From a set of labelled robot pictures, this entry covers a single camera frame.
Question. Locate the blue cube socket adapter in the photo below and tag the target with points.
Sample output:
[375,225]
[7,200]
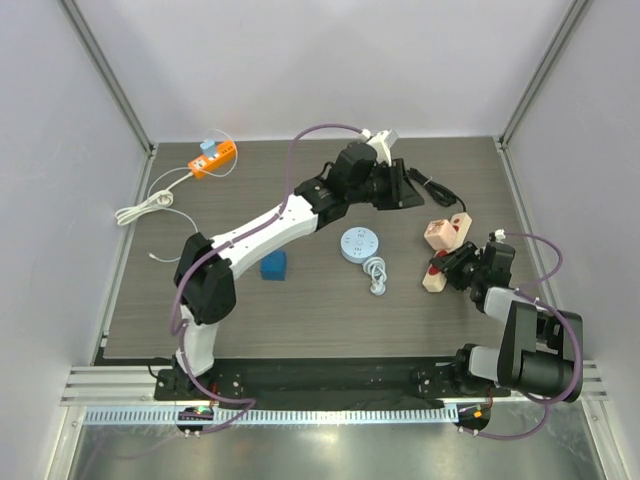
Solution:
[273,267]

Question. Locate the orange power strip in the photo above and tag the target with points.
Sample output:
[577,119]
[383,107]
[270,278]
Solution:
[202,166]

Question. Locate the light blue round power socket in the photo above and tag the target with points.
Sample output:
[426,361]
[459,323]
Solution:
[359,245]

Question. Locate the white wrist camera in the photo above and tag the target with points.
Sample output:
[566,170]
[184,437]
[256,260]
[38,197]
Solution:
[381,142]
[498,235]

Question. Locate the white slotted cable duct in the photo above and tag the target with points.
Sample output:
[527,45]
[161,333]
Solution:
[183,416]

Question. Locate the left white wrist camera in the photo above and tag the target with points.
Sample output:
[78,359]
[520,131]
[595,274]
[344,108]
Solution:
[381,142]

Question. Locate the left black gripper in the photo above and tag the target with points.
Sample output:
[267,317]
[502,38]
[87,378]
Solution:
[401,193]

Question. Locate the light blue charger plug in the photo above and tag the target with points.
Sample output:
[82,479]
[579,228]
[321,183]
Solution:
[209,148]

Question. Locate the beige cube socket adapter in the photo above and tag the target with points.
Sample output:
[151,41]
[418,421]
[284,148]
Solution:
[440,234]

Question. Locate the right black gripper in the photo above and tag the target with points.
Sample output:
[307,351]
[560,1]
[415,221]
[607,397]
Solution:
[463,267]

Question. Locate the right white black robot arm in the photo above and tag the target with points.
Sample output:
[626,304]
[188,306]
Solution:
[540,352]

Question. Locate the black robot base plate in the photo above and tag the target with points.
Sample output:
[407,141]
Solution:
[345,384]

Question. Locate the beige power strip red sockets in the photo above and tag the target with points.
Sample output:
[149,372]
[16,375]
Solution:
[435,281]

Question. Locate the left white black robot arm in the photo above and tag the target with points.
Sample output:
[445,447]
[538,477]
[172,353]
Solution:
[209,267]

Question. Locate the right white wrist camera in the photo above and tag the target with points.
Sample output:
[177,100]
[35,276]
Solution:
[498,235]

